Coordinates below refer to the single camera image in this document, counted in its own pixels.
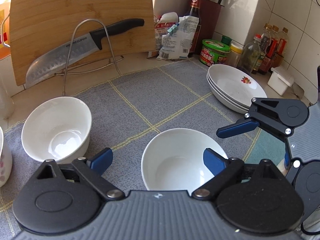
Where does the steel wire knife stand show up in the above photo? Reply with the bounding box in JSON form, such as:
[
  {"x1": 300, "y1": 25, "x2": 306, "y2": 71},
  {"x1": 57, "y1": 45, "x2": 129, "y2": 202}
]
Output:
[{"x1": 62, "y1": 18, "x2": 120, "y2": 96}]

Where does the clear plastic wrap roll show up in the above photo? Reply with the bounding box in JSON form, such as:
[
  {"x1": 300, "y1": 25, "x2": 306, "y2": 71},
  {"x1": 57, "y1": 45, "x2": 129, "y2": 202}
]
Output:
[{"x1": 0, "y1": 77, "x2": 15, "y2": 119}]

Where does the white fruit-print plate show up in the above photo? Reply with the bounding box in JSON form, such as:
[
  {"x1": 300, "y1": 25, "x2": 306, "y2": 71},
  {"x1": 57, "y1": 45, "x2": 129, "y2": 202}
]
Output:
[
  {"x1": 207, "y1": 80, "x2": 248, "y2": 110},
  {"x1": 208, "y1": 64, "x2": 267, "y2": 108}
]

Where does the black-handled santoku knife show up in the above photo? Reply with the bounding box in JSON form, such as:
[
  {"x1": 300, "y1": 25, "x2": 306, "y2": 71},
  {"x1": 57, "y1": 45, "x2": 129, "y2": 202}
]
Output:
[{"x1": 25, "y1": 18, "x2": 144, "y2": 88}]

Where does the small green-capped bottle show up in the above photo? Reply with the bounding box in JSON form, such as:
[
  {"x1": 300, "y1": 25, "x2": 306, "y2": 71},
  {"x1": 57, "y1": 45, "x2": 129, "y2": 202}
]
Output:
[{"x1": 221, "y1": 35, "x2": 232, "y2": 46}]

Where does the yellow-capped spice jar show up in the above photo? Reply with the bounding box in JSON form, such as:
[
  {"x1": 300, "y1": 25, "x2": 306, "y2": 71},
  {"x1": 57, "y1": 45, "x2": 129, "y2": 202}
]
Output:
[{"x1": 226, "y1": 42, "x2": 243, "y2": 67}]

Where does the green-lidded sauce jar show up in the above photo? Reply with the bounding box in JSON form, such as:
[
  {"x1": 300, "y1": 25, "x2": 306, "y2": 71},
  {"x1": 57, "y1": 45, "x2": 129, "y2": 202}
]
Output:
[{"x1": 199, "y1": 39, "x2": 230, "y2": 67}]

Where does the grey and teal dish towel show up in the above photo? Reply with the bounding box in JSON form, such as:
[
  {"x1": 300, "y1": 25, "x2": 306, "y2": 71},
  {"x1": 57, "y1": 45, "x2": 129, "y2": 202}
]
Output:
[{"x1": 1, "y1": 61, "x2": 285, "y2": 239}]

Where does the bamboo cutting board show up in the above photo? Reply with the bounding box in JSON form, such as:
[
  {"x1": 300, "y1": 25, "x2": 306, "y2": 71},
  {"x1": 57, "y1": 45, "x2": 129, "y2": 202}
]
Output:
[{"x1": 9, "y1": 0, "x2": 156, "y2": 85}]

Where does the clear glass oil bottle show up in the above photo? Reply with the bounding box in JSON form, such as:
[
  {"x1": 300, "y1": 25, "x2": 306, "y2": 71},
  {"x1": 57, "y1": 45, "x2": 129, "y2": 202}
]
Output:
[{"x1": 237, "y1": 34, "x2": 261, "y2": 75}]

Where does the white clipped plastic bag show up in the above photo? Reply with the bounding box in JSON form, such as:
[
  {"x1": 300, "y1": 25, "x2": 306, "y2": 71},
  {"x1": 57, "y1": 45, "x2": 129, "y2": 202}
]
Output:
[{"x1": 157, "y1": 16, "x2": 194, "y2": 60}]

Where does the dark soy sauce bottle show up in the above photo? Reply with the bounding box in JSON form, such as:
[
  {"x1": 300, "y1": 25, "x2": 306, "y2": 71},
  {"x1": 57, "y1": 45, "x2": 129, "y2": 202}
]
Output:
[{"x1": 186, "y1": 0, "x2": 201, "y2": 57}]

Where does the white bowl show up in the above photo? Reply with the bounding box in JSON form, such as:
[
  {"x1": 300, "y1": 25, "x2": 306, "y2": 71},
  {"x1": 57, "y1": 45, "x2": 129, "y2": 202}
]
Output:
[
  {"x1": 141, "y1": 128, "x2": 227, "y2": 194},
  {"x1": 0, "y1": 127, "x2": 12, "y2": 187},
  {"x1": 21, "y1": 96, "x2": 92, "y2": 164}
]

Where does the white plastic seasoning box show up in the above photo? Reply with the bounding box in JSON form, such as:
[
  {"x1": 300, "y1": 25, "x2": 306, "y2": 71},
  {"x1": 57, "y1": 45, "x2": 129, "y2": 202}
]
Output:
[{"x1": 267, "y1": 66, "x2": 295, "y2": 96}]

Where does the orange cooking wine box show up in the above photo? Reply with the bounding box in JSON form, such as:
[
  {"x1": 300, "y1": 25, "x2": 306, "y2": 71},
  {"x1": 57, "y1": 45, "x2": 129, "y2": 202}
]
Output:
[{"x1": 0, "y1": 0, "x2": 10, "y2": 60}]

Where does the red-white food bag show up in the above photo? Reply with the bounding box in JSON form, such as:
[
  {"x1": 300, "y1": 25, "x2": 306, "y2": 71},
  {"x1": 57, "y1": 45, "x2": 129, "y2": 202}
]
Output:
[{"x1": 147, "y1": 12, "x2": 179, "y2": 59}]

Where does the stained white plate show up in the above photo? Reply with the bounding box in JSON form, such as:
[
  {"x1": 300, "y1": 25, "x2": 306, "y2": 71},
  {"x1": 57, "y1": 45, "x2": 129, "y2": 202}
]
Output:
[{"x1": 211, "y1": 89, "x2": 248, "y2": 114}]

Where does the dark red knife block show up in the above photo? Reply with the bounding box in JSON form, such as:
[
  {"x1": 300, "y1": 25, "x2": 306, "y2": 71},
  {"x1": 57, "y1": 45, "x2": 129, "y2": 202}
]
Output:
[{"x1": 199, "y1": 0, "x2": 223, "y2": 42}]

